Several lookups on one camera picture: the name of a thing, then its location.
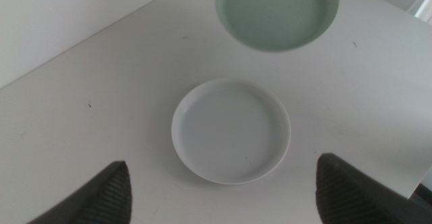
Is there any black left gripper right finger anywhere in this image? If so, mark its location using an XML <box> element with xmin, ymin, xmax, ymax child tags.
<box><xmin>315</xmin><ymin>152</ymin><xmax>432</xmax><ymax>224</ymax></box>

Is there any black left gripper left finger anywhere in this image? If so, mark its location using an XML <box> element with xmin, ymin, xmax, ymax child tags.
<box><xmin>26</xmin><ymin>161</ymin><xmax>134</xmax><ymax>224</ymax></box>

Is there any white shallow bowl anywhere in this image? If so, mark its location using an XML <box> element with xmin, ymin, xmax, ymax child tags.
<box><xmin>171</xmin><ymin>78</ymin><xmax>292</xmax><ymax>186</ymax></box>

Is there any pale green shallow bowl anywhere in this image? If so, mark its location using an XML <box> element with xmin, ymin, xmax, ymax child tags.
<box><xmin>215</xmin><ymin>0</ymin><xmax>340</xmax><ymax>53</ymax></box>

